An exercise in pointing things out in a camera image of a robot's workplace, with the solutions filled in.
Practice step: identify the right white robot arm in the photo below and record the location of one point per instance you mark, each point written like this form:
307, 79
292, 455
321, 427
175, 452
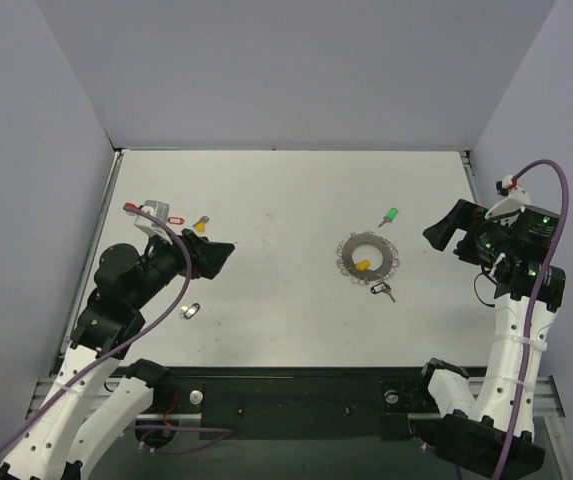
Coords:
491, 433

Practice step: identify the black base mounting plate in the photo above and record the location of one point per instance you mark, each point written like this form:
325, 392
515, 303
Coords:
301, 403

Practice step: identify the black tag key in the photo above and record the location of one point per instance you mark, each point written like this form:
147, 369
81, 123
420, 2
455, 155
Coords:
383, 288

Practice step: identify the yellow tag key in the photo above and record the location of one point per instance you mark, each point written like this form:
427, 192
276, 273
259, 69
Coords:
363, 265

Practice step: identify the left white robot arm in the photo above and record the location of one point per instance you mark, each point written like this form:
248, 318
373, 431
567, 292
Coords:
65, 438

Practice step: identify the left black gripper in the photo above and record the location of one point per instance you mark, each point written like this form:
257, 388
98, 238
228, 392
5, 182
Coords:
192, 255

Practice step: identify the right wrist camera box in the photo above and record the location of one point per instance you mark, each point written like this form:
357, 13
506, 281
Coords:
514, 198

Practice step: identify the clear tag key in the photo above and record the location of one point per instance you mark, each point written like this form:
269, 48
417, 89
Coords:
187, 312

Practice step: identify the silver spiked keyring disc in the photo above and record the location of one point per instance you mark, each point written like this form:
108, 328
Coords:
352, 251

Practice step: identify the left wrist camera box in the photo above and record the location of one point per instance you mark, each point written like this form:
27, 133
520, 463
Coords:
150, 218

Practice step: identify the green capped key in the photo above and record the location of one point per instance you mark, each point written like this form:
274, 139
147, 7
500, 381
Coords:
389, 217

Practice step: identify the aluminium frame rail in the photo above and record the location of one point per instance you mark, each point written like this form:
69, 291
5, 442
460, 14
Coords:
545, 401

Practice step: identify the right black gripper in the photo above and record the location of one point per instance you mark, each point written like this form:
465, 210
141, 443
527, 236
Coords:
464, 236

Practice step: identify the yellow capped key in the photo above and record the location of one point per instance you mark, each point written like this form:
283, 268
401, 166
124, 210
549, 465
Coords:
200, 225

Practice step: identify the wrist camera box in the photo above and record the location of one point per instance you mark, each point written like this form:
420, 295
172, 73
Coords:
514, 198
150, 218

